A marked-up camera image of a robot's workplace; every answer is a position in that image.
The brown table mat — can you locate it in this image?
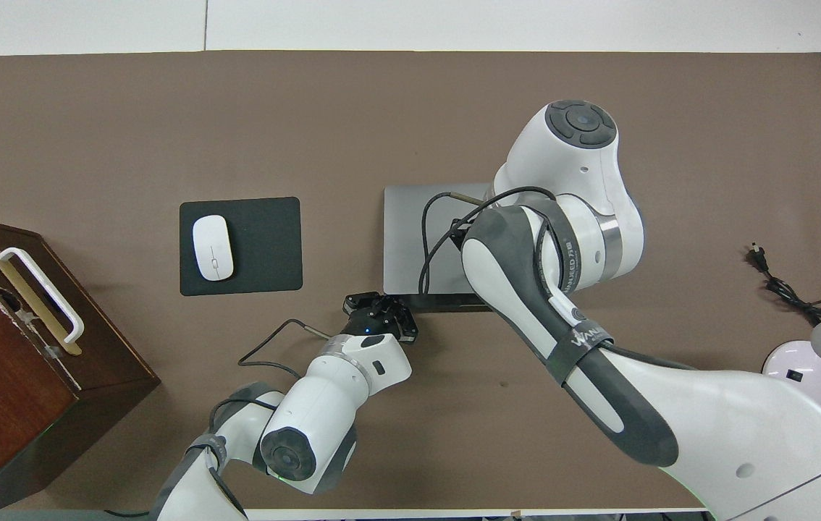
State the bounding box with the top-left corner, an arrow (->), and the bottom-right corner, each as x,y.
0,49 -> 821,512

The white computer mouse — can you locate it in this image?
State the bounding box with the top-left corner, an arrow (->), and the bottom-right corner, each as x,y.
192,215 -> 235,281

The black lamp power cable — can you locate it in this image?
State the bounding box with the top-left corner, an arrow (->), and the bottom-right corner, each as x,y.
749,244 -> 821,324

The white box handle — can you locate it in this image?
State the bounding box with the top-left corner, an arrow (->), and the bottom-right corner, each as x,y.
0,247 -> 85,344

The brass handle plate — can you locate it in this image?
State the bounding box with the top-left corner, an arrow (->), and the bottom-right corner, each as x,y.
0,246 -> 83,356

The grey laptop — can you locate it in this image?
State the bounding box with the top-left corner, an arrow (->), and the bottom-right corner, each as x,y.
383,183 -> 498,313

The black mouse pad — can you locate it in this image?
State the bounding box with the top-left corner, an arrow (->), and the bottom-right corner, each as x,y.
179,196 -> 303,297

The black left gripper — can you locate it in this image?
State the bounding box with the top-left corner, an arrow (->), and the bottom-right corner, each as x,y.
342,292 -> 419,343

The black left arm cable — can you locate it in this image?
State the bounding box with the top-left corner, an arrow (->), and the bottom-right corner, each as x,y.
208,318 -> 330,435

